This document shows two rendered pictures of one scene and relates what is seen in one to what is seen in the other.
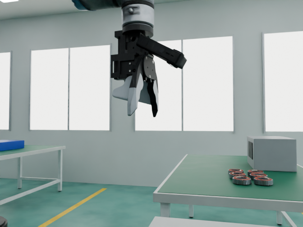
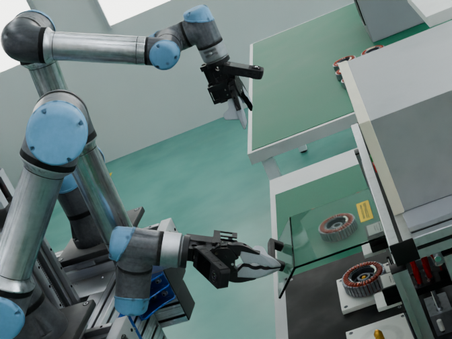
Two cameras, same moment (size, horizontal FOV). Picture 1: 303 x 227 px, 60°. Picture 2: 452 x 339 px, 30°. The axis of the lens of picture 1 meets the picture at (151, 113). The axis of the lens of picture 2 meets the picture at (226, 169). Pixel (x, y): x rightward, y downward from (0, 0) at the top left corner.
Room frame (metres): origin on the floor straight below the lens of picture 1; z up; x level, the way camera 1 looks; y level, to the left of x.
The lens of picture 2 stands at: (-1.73, 0.24, 1.87)
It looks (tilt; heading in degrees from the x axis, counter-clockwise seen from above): 20 degrees down; 357
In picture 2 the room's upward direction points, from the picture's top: 24 degrees counter-clockwise
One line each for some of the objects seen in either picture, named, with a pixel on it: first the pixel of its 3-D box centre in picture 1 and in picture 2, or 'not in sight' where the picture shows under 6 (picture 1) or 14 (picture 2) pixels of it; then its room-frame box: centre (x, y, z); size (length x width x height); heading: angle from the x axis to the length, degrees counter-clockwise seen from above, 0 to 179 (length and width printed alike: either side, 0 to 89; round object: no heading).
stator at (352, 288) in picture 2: not in sight; (364, 278); (0.10, -0.04, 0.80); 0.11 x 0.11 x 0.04
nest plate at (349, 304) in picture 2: not in sight; (368, 286); (0.10, -0.04, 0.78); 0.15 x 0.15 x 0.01; 77
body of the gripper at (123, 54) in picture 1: (135, 56); (222, 79); (0.60, 0.04, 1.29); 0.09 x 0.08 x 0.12; 69
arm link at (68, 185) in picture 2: not in sight; (74, 183); (0.58, 0.55, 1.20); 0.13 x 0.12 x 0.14; 167
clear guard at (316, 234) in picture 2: not in sight; (342, 235); (-0.09, 0.00, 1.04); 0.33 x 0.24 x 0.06; 77
